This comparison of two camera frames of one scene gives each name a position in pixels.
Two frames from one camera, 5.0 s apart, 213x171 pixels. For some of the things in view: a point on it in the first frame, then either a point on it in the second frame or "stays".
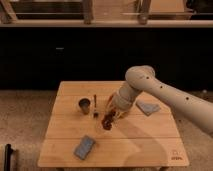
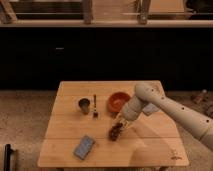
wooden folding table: (147, 136) stays
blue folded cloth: (147, 107) stays
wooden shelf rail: (192, 23) stays
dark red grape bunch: (108, 119) to (115, 131)
